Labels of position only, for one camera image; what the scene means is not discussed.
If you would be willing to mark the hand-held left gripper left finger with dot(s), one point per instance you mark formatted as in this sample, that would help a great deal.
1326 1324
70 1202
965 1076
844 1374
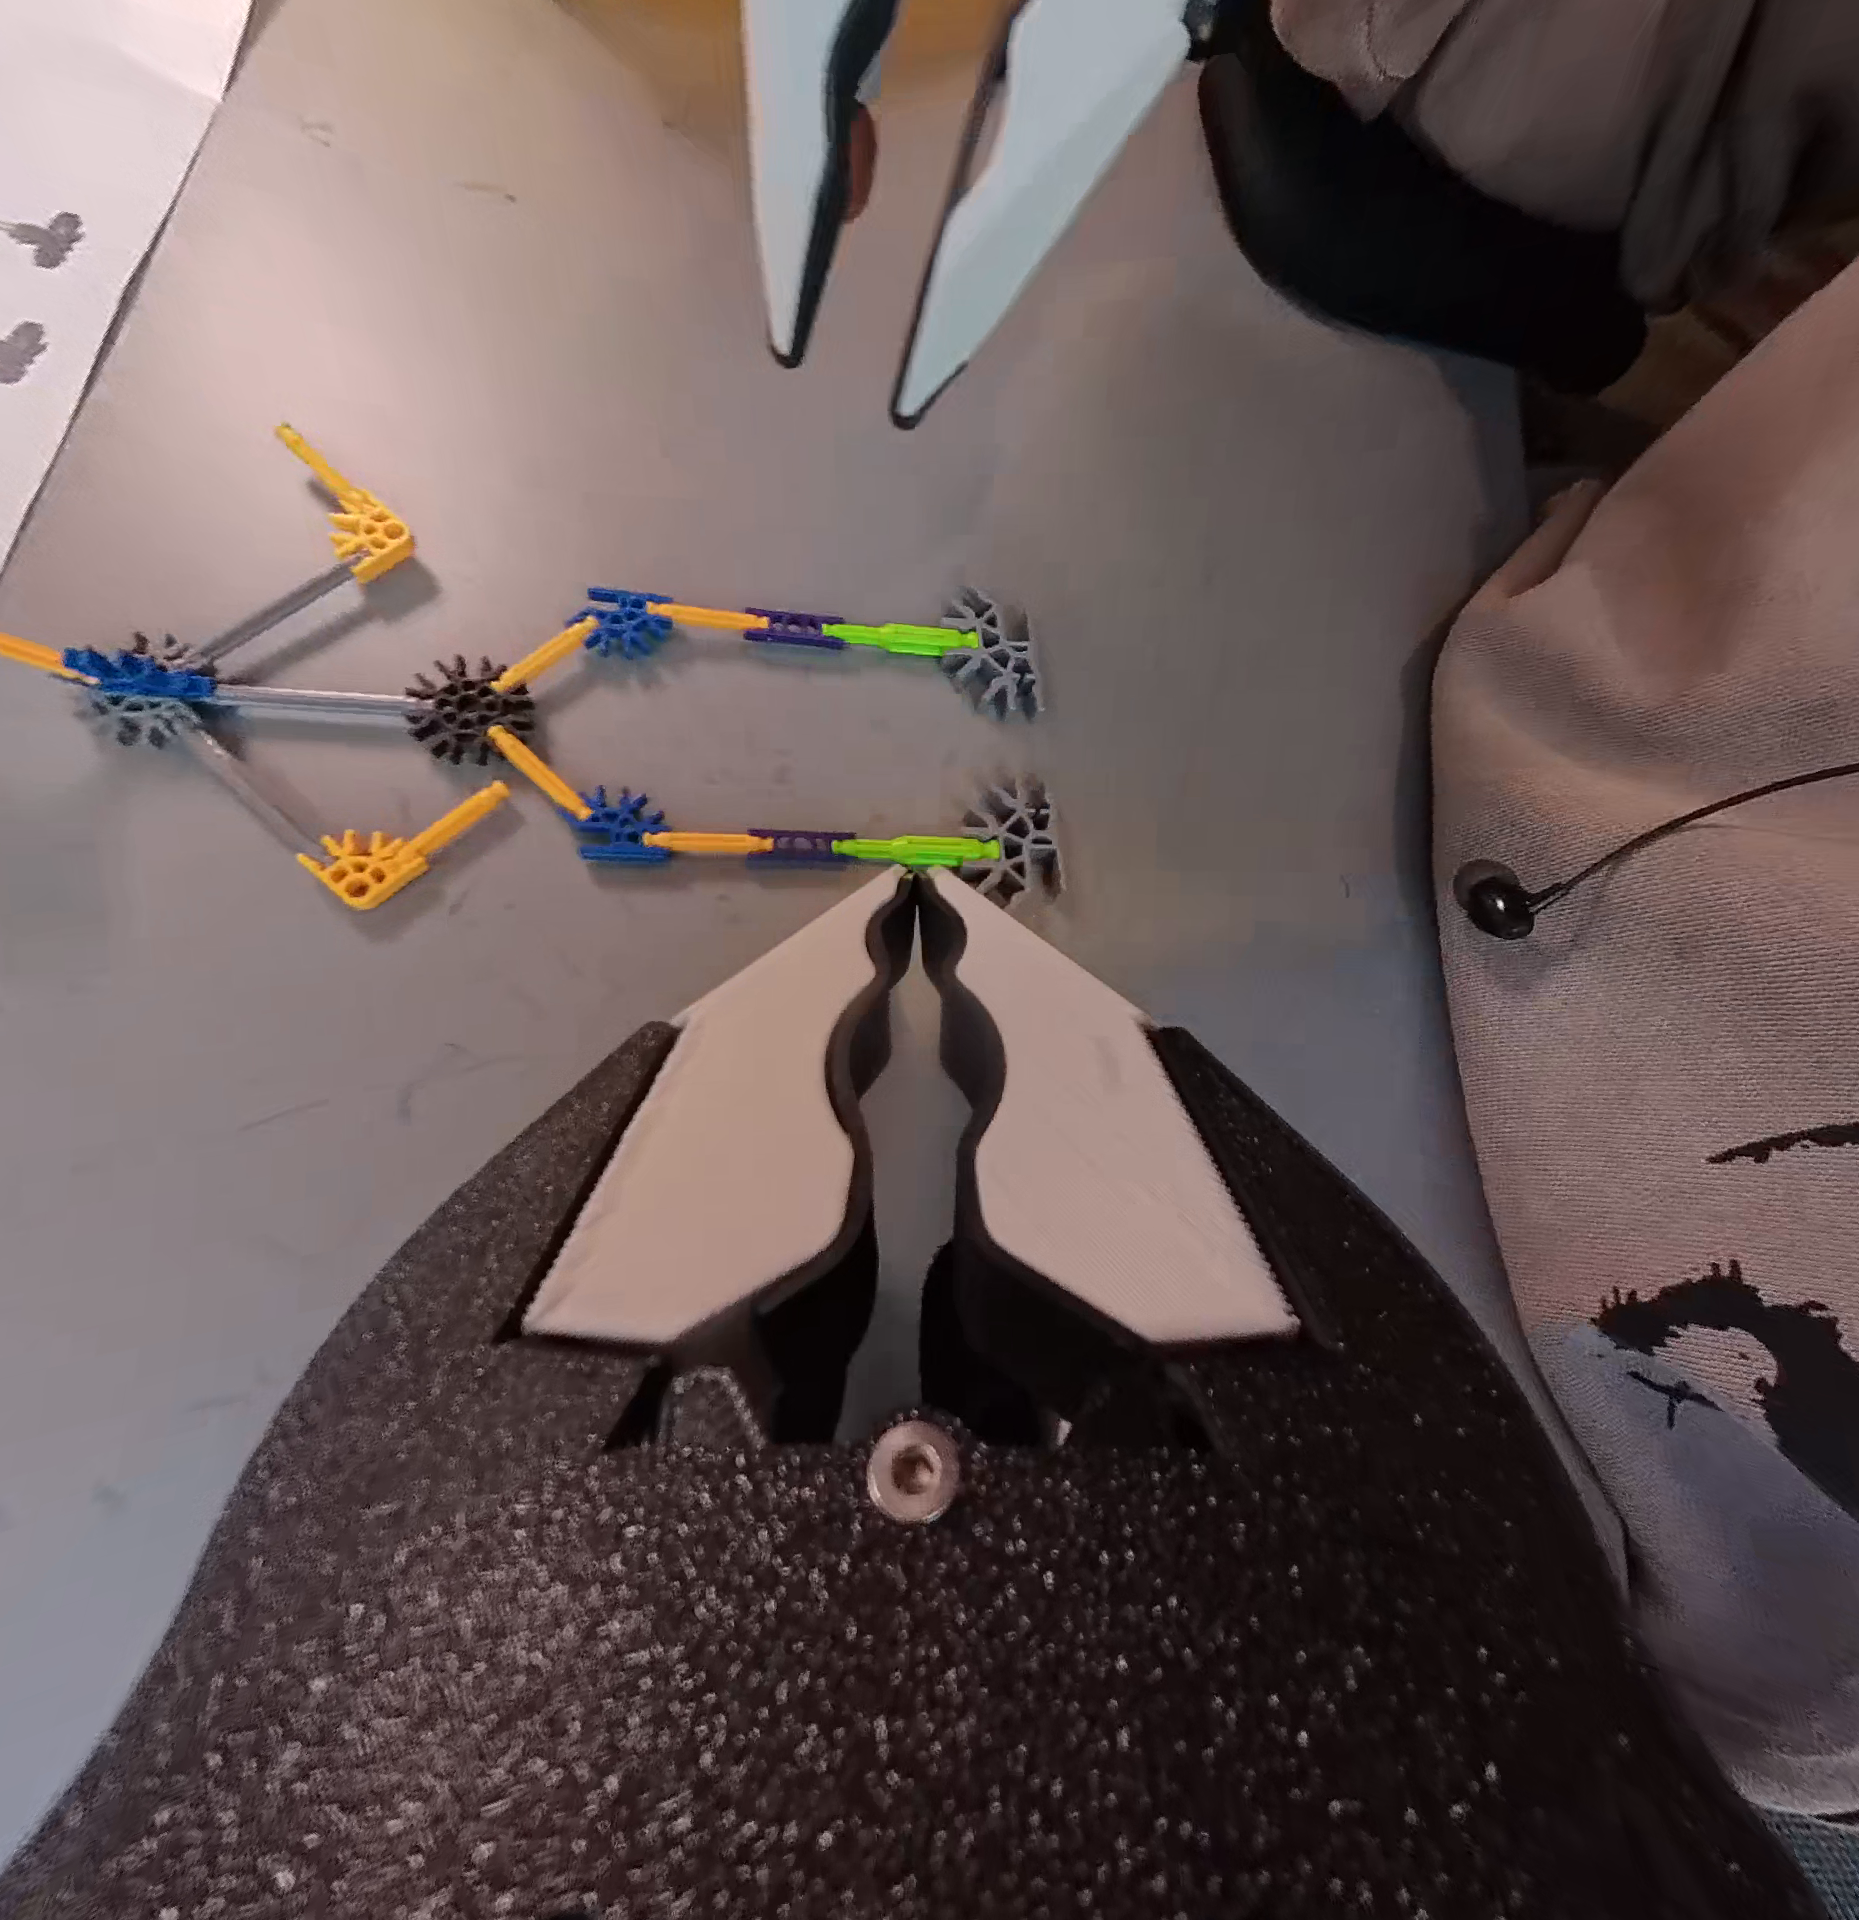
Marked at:
719 1170

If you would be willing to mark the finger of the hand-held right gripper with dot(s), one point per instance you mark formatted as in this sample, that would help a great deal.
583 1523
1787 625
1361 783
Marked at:
1065 105
785 120

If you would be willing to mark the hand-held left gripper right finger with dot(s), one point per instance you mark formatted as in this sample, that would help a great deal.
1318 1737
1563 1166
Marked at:
1108 1170

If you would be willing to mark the light green toy rod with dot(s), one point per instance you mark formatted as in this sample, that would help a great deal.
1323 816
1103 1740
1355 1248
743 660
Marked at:
915 850
899 637

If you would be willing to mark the yellow toy rod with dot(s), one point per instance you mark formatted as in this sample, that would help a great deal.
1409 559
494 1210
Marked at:
462 816
311 459

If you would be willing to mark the multicolour rod and connector assembly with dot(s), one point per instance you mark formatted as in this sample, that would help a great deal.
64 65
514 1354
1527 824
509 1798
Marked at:
462 706

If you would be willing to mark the person's right forearm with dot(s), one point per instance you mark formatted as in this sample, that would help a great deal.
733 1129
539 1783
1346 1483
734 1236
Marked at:
1619 105

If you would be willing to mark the person's right hand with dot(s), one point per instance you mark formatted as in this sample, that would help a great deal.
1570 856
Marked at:
863 157

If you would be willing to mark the person's torso in beige sweater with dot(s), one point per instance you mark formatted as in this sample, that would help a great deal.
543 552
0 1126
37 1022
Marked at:
1694 977

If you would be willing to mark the white toy instruction sheet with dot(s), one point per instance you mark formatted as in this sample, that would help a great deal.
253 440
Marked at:
58 120

